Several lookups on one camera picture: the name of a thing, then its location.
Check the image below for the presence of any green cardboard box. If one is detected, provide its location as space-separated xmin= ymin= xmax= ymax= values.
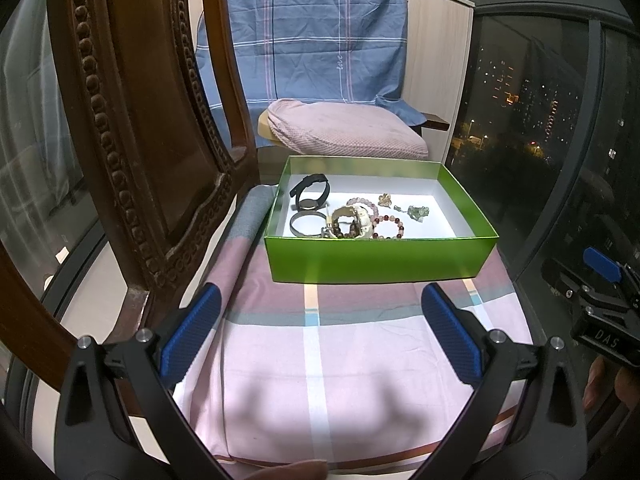
xmin=264 ymin=155 xmax=501 ymax=285

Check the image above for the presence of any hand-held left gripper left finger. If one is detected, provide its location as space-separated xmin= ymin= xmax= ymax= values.
xmin=54 ymin=282 xmax=236 ymax=480

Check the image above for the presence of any silver bangle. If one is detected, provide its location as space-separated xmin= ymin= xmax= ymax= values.
xmin=290 ymin=211 xmax=326 ymax=237

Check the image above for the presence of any red and pink bead bracelet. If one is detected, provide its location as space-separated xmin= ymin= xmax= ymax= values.
xmin=370 ymin=212 xmax=407 ymax=241

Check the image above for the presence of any white wristwatch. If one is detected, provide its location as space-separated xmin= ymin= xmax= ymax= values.
xmin=322 ymin=204 xmax=376 ymax=238

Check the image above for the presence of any black wristwatch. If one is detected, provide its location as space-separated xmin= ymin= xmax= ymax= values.
xmin=289 ymin=174 xmax=331 ymax=211

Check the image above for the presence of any pink pillow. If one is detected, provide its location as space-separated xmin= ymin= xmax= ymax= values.
xmin=267 ymin=99 xmax=430 ymax=158

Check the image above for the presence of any person's right hand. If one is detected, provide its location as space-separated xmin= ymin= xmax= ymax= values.
xmin=584 ymin=356 xmax=640 ymax=412

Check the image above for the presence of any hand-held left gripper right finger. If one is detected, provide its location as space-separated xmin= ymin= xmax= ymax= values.
xmin=410 ymin=282 xmax=589 ymax=480

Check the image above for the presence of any pink plaid bedsheet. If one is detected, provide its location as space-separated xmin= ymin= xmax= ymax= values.
xmin=172 ymin=185 xmax=533 ymax=471

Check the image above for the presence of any large glass window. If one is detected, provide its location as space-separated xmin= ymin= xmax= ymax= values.
xmin=450 ymin=0 xmax=640 ymax=281

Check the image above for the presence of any blue plaid sheet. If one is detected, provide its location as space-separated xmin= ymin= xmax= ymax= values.
xmin=192 ymin=0 xmax=428 ymax=148

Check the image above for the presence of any carved wooden chair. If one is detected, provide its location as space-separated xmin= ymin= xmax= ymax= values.
xmin=0 ymin=0 xmax=261 ymax=416

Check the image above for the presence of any dark wooden armchair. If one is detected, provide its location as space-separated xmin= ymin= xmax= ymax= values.
xmin=417 ymin=110 xmax=450 ymax=136

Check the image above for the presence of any yellow cushion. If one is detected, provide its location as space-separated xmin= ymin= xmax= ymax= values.
xmin=257 ymin=110 xmax=281 ymax=141

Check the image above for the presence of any person's left hand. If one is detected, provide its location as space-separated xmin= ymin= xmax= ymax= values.
xmin=235 ymin=460 xmax=328 ymax=480

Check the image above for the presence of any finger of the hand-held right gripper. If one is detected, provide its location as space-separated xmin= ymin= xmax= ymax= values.
xmin=541 ymin=259 xmax=640 ymax=322
xmin=584 ymin=247 xmax=640 ymax=293

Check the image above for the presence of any pale pink bead bracelet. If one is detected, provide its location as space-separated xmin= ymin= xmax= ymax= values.
xmin=345 ymin=196 xmax=383 ymax=221

